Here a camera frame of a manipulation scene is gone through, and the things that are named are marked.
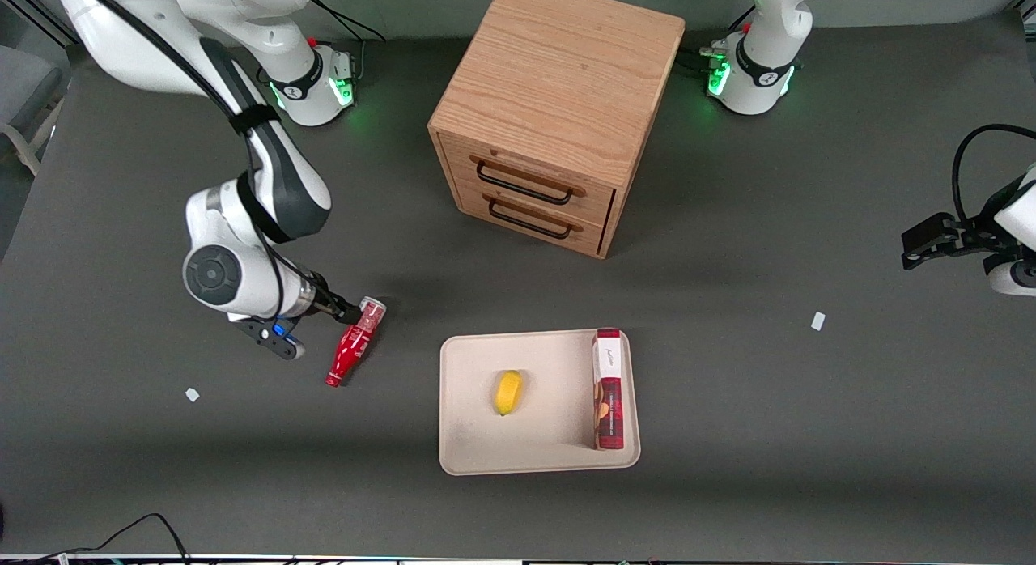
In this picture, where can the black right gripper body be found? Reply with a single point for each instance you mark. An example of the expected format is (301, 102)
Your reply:
(326, 303)

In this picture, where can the grey chair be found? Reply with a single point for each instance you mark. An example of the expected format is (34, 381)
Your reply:
(24, 87)

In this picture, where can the wooden drawer cabinet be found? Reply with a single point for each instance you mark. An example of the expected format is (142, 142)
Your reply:
(558, 71)

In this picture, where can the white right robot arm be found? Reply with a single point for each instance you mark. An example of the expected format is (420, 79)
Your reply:
(137, 55)

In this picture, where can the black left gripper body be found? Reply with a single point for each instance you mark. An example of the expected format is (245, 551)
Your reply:
(974, 231)

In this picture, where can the beige plastic tray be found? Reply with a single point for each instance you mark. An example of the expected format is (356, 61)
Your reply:
(550, 403)

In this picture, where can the yellow lemon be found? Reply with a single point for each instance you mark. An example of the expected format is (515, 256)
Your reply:
(508, 392)

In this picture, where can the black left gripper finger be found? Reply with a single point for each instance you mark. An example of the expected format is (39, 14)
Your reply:
(919, 235)
(914, 261)

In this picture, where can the red snack box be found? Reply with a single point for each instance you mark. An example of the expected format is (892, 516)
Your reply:
(609, 395)

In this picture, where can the wooden drawer front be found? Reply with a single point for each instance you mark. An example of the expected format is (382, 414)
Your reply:
(599, 199)
(587, 235)

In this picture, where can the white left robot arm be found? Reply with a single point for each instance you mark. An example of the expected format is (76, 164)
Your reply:
(761, 63)

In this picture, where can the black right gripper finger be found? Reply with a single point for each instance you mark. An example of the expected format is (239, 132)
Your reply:
(354, 310)

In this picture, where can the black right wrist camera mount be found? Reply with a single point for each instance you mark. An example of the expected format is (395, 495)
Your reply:
(267, 333)

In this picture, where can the red ketchup bottle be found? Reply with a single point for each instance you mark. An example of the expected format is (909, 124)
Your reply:
(354, 346)

